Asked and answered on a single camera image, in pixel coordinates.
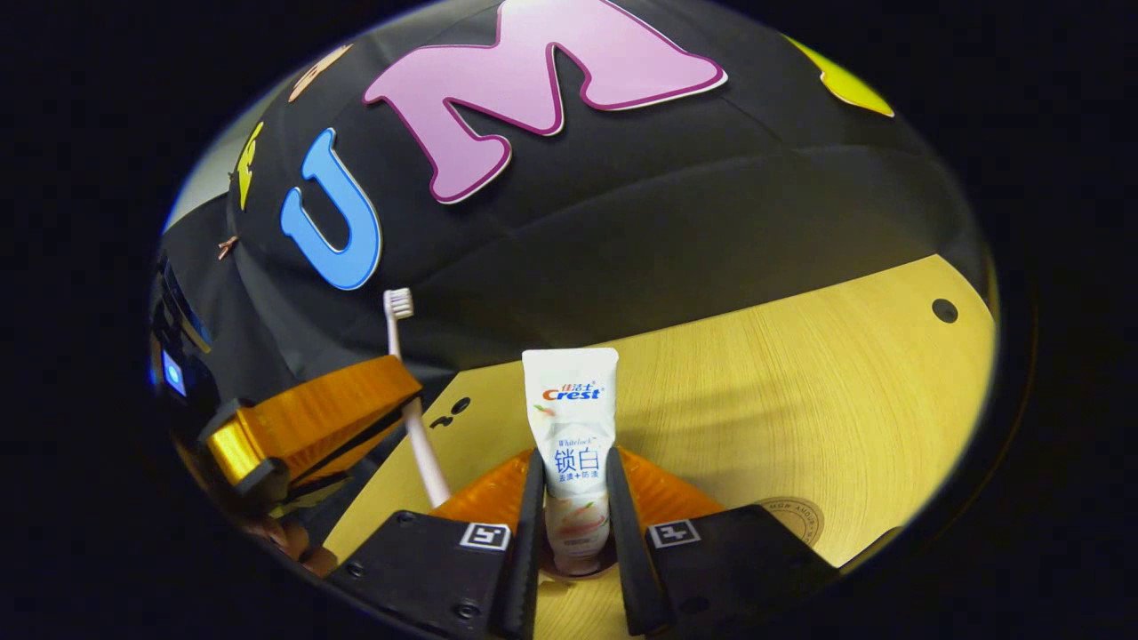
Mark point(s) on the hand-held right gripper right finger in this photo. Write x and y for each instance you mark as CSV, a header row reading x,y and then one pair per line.
x,y
627,569

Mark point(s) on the black backdrop cloth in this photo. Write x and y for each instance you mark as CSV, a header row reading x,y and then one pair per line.
x,y
667,222

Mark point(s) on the wooden desktop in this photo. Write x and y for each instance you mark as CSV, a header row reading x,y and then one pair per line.
x,y
800,400

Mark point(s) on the pale pink toothbrush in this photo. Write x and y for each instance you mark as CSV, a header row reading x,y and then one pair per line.
x,y
425,453

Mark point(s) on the white toothpaste tube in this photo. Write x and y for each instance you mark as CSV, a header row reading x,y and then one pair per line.
x,y
573,418

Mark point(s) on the round brown cork coaster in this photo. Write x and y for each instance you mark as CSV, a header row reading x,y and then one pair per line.
x,y
800,520

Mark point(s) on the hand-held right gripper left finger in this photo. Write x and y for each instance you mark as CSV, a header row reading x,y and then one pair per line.
x,y
526,569

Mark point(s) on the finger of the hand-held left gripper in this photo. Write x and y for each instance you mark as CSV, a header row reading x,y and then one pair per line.
x,y
329,467
320,409

